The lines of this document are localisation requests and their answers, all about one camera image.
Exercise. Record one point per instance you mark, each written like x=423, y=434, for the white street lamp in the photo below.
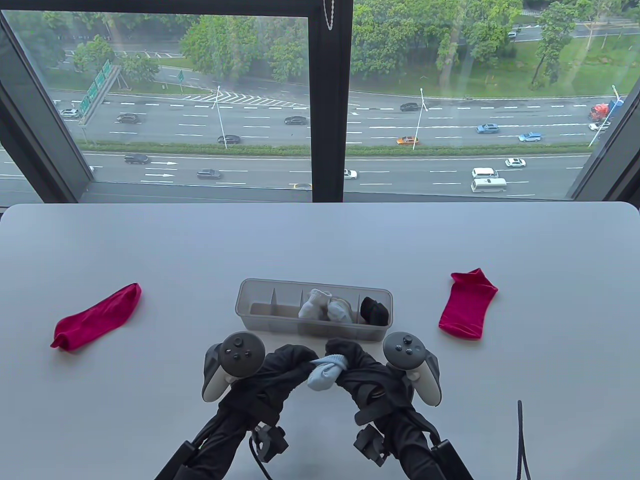
x=417, y=125
x=221, y=120
x=602, y=120

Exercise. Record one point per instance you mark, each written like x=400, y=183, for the black window frame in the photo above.
x=327, y=100

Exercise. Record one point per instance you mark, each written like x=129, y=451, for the person's left hand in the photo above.
x=272, y=382

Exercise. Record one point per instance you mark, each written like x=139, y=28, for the person's right hand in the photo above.
x=375, y=390

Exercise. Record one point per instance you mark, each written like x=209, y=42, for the red sock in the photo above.
x=470, y=302
x=95, y=317

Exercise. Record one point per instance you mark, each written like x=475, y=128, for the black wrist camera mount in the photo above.
x=272, y=442
x=370, y=442

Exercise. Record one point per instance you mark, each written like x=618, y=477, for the grey hand controller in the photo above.
x=242, y=352
x=405, y=350

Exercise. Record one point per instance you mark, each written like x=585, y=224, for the white sock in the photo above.
x=312, y=305

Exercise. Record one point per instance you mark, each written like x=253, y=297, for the black sock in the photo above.
x=375, y=311

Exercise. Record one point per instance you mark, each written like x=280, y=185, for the grey divided storage box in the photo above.
x=280, y=312

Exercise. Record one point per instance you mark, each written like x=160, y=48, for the person's left forearm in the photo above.
x=220, y=445

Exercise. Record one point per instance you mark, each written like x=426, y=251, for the green road sign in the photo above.
x=92, y=92

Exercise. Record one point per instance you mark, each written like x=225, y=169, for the grey sock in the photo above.
x=340, y=311

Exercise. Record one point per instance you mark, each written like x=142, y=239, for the black labelled wrist box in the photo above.
x=175, y=462
x=452, y=462

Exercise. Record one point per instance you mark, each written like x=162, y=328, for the person's right forearm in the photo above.
x=420, y=450

